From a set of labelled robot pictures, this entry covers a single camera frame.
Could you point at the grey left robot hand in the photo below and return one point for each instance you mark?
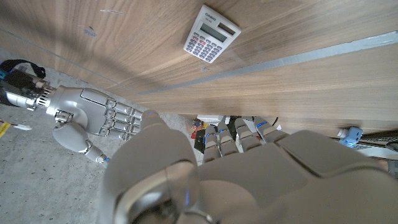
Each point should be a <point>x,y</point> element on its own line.
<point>264,186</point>

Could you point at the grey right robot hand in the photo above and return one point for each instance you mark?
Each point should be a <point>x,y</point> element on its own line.
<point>84,109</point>

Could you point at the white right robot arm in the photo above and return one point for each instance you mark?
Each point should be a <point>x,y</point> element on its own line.
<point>21,87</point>

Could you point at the white pocket calculator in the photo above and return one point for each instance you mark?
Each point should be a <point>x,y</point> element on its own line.
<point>211,34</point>

